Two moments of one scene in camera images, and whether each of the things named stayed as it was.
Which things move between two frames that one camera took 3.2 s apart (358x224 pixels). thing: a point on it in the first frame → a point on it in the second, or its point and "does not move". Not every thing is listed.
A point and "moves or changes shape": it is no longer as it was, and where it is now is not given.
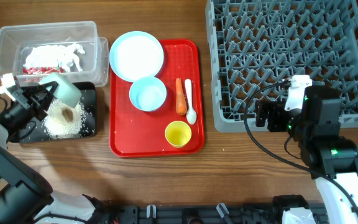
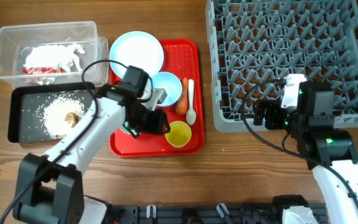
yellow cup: [178, 134] does not move
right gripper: [278, 115] does not move
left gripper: [41, 105] → [157, 125]
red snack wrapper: [41, 71] does not move
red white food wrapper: [63, 55] does not move
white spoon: [191, 116] does not move
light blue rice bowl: [148, 94] moves or changes shape
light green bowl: [65, 91] → [125, 129]
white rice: [63, 120] does not move
